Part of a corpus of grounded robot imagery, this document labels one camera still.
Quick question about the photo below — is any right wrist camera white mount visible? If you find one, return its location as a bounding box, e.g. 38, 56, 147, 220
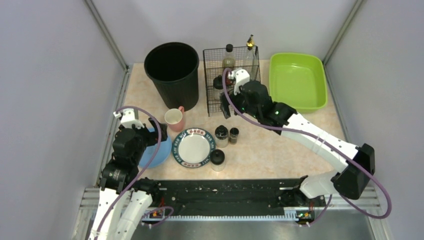
226, 68, 251, 96

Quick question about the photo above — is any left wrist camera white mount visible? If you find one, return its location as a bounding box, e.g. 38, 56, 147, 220
113, 108, 145, 129

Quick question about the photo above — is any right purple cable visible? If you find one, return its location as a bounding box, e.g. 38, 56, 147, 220
221, 67, 393, 228

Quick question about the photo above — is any small dark spice jar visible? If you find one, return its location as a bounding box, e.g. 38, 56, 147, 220
229, 127, 240, 145

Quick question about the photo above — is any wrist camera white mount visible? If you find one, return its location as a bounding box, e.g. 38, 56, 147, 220
226, 68, 251, 96
113, 108, 145, 129

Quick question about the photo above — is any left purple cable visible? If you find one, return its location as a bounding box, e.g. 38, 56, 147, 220
94, 105, 174, 240

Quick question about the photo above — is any green plastic basin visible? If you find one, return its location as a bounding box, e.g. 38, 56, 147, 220
268, 52, 328, 113

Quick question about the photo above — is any white plate with blue rim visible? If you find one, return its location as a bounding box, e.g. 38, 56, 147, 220
171, 128, 216, 169

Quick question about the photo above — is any blue plastic plate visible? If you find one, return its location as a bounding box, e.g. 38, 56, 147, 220
138, 134, 172, 169

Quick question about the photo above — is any clear glass bottle gold cap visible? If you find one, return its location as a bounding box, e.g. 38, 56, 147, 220
243, 34, 259, 80

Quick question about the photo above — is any black plastic waste bin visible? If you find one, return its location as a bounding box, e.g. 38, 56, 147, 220
143, 42, 200, 111

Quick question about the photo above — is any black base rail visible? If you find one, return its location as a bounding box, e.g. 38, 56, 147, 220
148, 178, 326, 220

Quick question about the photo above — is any dark sauce bottle black cap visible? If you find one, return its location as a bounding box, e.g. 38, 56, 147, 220
222, 43, 236, 70

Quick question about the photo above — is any spice jar black lid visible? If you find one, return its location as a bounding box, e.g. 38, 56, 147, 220
213, 75, 223, 100
214, 125, 229, 148
209, 149, 226, 172

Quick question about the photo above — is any purple cable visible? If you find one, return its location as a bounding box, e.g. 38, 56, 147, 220
94, 105, 174, 240
221, 67, 393, 228

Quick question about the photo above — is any black wire mesh rack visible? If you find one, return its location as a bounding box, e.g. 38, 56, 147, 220
202, 46, 261, 117

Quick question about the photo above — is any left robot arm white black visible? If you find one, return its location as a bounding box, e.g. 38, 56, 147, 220
88, 105, 169, 240

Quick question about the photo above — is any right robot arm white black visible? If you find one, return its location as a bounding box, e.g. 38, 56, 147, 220
220, 93, 376, 206

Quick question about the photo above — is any pink ceramic mug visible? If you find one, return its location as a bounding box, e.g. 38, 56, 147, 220
164, 106, 185, 132

